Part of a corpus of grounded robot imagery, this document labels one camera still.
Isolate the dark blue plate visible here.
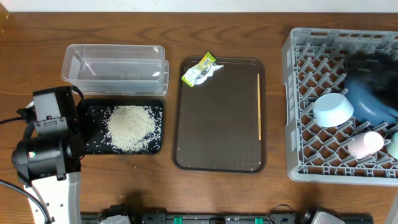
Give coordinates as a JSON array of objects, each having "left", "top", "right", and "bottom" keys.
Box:
[{"left": 344, "top": 76, "right": 397, "bottom": 126}]

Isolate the light blue bowl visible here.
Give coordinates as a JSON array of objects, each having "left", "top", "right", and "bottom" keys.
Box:
[{"left": 313, "top": 93, "right": 354, "bottom": 128}]

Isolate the pink cup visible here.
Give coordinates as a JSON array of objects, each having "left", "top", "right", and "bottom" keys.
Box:
[{"left": 347, "top": 131, "right": 384, "bottom": 159}]

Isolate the mint green bowl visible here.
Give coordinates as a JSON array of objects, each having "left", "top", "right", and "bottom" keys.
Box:
[{"left": 386, "top": 132, "right": 398, "bottom": 159}]

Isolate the pile of rice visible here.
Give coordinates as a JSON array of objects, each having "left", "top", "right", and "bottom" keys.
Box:
[{"left": 107, "top": 106, "right": 154, "bottom": 151}]

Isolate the wooden chopstick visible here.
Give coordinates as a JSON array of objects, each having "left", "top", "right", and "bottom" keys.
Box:
[{"left": 257, "top": 73, "right": 262, "bottom": 141}]

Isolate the yellow wrapper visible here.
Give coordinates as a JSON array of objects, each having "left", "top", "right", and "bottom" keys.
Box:
[{"left": 182, "top": 52, "right": 224, "bottom": 87}]

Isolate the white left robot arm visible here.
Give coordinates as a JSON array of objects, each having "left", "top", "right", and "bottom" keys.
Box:
[{"left": 1, "top": 86, "right": 85, "bottom": 223}]

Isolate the grey dishwasher rack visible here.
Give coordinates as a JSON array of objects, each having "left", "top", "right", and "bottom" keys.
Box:
[{"left": 282, "top": 27, "right": 397, "bottom": 186}]

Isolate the clear plastic bin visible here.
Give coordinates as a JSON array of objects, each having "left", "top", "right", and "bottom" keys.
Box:
[{"left": 61, "top": 44, "right": 169, "bottom": 96}]

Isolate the black plastic tray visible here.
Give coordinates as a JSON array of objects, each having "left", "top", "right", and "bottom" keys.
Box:
[{"left": 77, "top": 98, "right": 164, "bottom": 154}]

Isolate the brown serving tray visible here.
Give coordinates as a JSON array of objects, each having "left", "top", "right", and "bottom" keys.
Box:
[{"left": 172, "top": 57, "right": 267, "bottom": 174}]

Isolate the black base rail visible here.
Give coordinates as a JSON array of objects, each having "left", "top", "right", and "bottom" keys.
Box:
[{"left": 81, "top": 213, "right": 374, "bottom": 224}]

